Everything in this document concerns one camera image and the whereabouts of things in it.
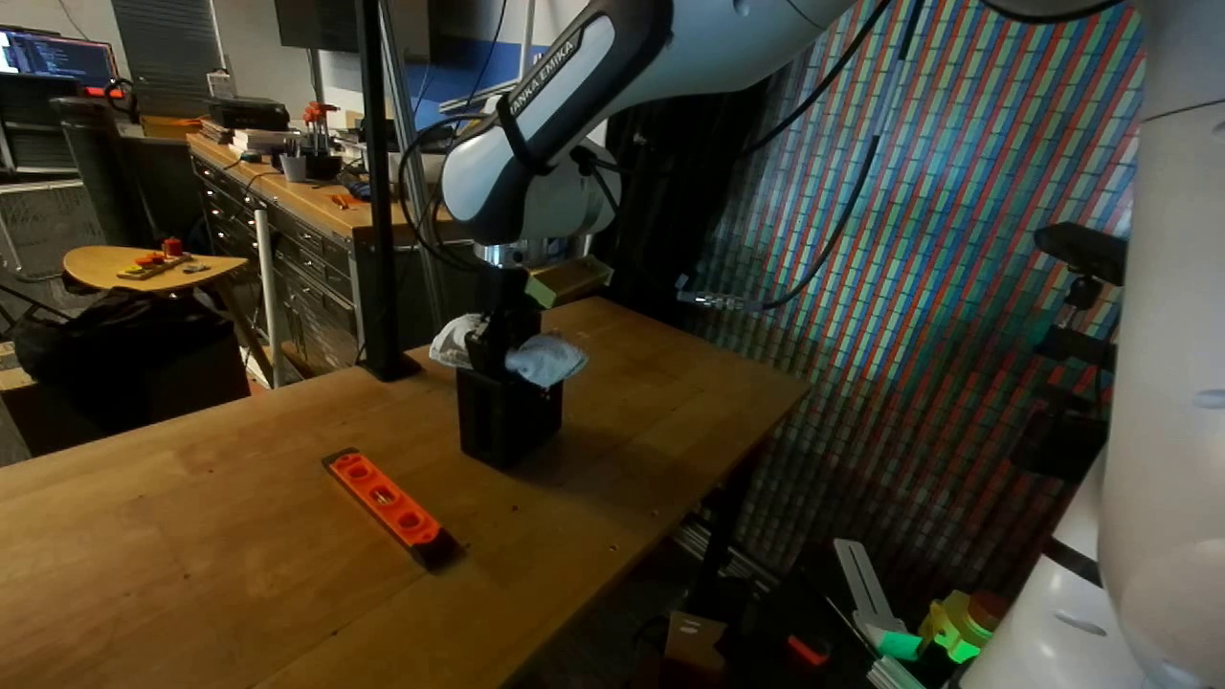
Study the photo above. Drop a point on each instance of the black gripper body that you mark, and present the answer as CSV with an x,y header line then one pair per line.
x,y
510,316

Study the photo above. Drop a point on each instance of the white towel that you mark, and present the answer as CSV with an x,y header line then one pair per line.
x,y
537,362

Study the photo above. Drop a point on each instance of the black plastic basket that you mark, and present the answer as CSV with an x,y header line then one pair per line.
x,y
507,418

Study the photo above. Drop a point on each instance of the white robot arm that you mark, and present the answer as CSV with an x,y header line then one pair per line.
x,y
532,186

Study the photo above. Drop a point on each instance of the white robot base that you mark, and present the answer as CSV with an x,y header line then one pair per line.
x,y
1132,592

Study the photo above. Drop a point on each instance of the black vertical pole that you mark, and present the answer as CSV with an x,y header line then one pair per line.
x,y
379,192

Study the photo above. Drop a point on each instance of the wooden workbench with drawers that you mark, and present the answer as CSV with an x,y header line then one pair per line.
x,y
318,292

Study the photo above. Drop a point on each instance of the orange spirit level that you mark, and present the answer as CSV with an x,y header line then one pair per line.
x,y
396,509

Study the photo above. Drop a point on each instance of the round wooden stool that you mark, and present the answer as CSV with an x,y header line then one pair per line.
x,y
143,270

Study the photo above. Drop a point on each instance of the cardboard box on floor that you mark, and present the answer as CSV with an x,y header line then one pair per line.
x,y
693,644

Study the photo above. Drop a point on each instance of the white plastic bracket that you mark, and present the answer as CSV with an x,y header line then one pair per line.
x,y
870,603

